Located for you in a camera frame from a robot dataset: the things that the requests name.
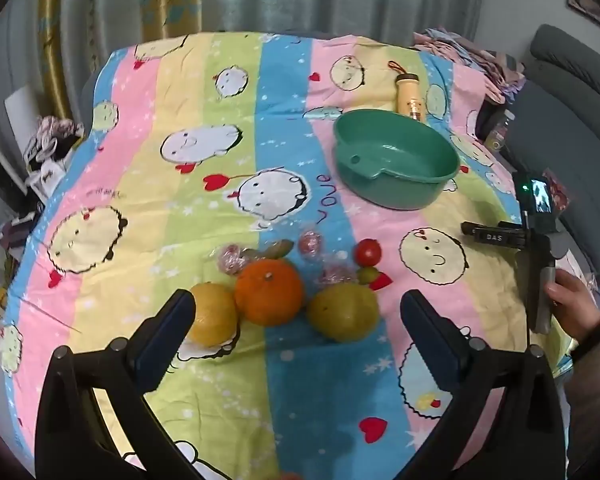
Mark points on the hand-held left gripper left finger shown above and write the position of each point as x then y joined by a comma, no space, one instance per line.
167,337

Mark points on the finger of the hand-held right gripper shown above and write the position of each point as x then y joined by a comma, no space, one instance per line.
490,236

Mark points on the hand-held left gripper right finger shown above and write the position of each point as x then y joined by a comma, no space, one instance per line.
430,347

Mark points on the yellow lemon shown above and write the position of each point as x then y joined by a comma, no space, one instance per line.
215,315

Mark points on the yellow-green lemon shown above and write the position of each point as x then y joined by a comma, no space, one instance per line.
342,312

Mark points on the small green kumquat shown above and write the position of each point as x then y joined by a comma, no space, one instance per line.
367,275

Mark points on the orange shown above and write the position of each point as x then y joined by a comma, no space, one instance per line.
269,292

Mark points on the red tomato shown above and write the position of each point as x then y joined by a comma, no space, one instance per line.
368,252

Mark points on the green plastic basin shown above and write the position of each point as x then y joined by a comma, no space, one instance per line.
395,135

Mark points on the plastic-wrapped green fruit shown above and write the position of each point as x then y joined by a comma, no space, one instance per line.
279,249

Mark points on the person's right forearm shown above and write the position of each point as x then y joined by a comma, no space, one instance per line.
595,400

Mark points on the person's right hand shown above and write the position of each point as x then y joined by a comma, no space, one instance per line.
575,310

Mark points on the red snack packet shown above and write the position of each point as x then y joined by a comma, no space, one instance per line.
561,195

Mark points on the clear plastic bottle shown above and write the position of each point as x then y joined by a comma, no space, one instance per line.
497,135

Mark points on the black wristband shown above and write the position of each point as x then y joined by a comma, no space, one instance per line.
594,340

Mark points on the grey sofa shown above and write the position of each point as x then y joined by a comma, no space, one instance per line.
570,125

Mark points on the yellow bear bottle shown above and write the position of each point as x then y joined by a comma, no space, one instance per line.
409,95

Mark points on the pile of folded clothes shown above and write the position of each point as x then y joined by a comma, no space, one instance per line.
480,65

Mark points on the black and white bag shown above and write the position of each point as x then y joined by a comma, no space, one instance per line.
50,155

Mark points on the striped cartoon blanket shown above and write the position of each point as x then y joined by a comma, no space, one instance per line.
280,135

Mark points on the white board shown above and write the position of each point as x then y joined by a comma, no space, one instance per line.
22,110

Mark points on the gold curtain trim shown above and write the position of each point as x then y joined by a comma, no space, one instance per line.
55,35

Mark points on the yellow patterned curtain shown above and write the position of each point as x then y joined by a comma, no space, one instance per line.
175,0

